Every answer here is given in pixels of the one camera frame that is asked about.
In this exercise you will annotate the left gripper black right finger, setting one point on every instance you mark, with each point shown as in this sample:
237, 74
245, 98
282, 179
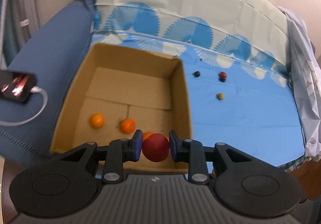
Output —
243, 183

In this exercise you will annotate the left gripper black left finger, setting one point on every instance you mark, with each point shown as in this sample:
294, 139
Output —
69, 182

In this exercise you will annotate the red cherry tomato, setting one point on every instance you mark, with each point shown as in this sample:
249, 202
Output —
156, 147

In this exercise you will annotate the orange tangerine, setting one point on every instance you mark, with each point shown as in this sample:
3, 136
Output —
146, 135
127, 126
97, 120

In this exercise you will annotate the yellow round fruit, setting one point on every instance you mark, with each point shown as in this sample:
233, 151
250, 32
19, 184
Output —
220, 96

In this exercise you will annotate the brown cardboard box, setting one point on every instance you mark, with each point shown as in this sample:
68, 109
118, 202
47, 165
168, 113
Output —
121, 82

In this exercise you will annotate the black smartphone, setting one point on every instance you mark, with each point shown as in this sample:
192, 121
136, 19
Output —
16, 86

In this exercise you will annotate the red tomato with stem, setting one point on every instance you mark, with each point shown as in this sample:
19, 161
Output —
222, 75

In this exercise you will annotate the white grey crumpled cloth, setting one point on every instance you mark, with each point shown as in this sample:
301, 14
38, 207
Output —
305, 78

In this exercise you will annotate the blue sofa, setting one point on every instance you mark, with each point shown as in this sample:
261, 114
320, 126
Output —
53, 54

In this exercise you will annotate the blue white patterned cloth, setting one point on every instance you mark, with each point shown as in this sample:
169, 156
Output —
236, 62

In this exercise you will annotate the grey curtain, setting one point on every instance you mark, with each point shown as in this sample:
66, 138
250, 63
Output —
19, 21

